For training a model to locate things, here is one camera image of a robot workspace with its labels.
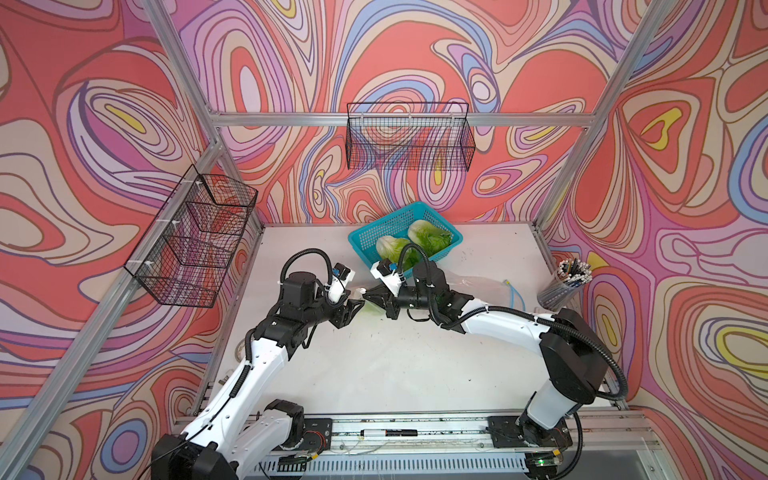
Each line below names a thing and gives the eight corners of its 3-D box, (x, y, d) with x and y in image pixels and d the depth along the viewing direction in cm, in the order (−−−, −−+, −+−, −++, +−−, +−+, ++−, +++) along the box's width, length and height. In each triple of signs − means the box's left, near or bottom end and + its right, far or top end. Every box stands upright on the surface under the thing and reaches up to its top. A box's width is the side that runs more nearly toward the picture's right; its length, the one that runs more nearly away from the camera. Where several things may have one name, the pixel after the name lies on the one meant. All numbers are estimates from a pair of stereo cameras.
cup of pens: (542, 312, 97) (568, 281, 83) (534, 290, 102) (557, 258, 88) (568, 312, 97) (599, 281, 83) (559, 290, 102) (586, 258, 88)
